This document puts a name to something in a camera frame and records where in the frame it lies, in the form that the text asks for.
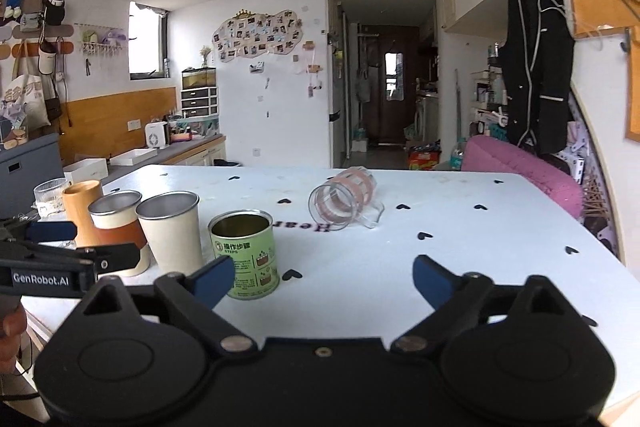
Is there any orange wooden cup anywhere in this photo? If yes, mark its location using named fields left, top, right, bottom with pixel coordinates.
left=61, top=180, right=105, bottom=249

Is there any white wall peg rack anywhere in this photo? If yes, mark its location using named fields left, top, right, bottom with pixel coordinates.
left=75, top=23, right=129, bottom=58

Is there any cream metal cup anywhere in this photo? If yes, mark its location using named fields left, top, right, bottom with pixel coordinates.
left=135, top=191, right=206, bottom=278

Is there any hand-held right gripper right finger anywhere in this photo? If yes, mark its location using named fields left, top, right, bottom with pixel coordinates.
left=390, top=254, right=586, bottom=354

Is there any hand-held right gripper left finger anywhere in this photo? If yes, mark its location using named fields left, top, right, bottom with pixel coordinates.
left=65, top=256, right=259, bottom=354

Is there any white drawer unit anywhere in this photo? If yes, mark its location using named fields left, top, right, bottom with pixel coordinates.
left=180, top=87, right=220, bottom=120

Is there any cork board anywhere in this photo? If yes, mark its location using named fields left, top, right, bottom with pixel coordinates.
left=624, top=27, right=640, bottom=144

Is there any pink padded chair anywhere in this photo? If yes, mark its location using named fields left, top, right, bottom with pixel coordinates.
left=460, top=135, right=585, bottom=218

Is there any printed canvas tote bag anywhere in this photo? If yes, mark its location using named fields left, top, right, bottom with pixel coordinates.
left=0, top=73, right=54, bottom=134

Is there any person's left hand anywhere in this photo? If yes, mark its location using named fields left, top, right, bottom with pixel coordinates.
left=0, top=307, right=29, bottom=376

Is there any black jacket with white trim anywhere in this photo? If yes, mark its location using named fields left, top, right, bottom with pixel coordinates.
left=500, top=0, right=576, bottom=156

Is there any window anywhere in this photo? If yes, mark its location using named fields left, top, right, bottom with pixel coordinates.
left=128, top=2, right=169, bottom=82

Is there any wooden wall panel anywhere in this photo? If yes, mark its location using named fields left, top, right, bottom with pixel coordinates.
left=58, top=87, right=179, bottom=154

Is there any green tin can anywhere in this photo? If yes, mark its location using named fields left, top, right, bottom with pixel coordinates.
left=207, top=209, right=281, bottom=301

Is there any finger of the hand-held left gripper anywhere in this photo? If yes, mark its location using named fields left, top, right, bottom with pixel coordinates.
left=0, top=218, right=79, bottom=242
left=0, top=240, right=142, bottom=272

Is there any grey-blue storage box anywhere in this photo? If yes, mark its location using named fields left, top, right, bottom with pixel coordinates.
left=0, top=133, right=65, bottom=219

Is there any clear pink-striped glass cup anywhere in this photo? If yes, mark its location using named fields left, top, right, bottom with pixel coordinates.
left=307, top=167, right=386, bottom=233

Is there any grey hanging bag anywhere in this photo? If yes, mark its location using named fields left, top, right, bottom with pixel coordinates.
left=354, top=69, right=372, bottom=104

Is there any small white appliance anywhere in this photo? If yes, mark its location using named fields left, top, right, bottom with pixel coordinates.
left=145, top=122, right=170, bottom=150

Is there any white cardboard box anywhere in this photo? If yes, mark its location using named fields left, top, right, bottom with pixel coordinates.
left=63, top=158, right=109, bottom=184

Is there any ribbed clear glass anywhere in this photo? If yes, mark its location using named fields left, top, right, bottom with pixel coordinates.
left=33, top=177, right=71, bottom=221

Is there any cloud-shaped photo board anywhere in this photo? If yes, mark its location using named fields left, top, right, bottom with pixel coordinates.
left=212, top=9, right=305, bottom=64

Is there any flat white box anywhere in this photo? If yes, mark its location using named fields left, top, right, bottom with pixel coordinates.
left=109, top=149, right=161, bottom=166

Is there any glass tank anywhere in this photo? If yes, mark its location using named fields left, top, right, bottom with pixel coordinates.
left=181, top=68, right=218, bottom=90

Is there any grey countertop cabinet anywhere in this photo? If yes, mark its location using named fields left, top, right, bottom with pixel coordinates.
left=102, top=134, right=227, bottom=168

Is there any dark wooden door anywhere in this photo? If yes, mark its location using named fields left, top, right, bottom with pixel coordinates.
left=361, top=25, right=419, bottom=146

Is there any cluttered storage shelf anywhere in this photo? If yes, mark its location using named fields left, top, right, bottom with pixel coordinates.
left=471, top=43, right=509, bottom=140

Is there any red printed bag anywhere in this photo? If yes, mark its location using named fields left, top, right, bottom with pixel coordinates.
left=407, top=146, right=442, bottom=172

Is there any brown-sleeved metal cup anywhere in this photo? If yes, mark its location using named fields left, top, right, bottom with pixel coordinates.
left=87, top=190, right=152, bottom=278

